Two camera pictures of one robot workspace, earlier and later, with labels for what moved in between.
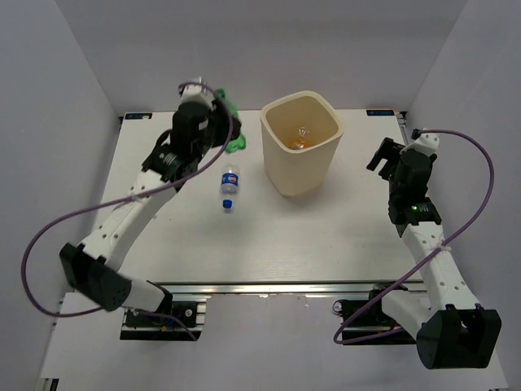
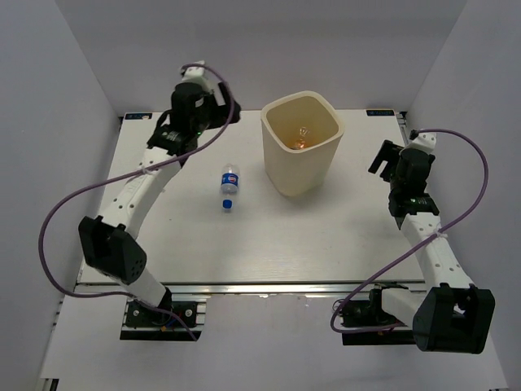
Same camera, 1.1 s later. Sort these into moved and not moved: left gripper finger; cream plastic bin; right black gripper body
Moved: left gripper finger
Not moved: right black gripper body; cream plastic bin
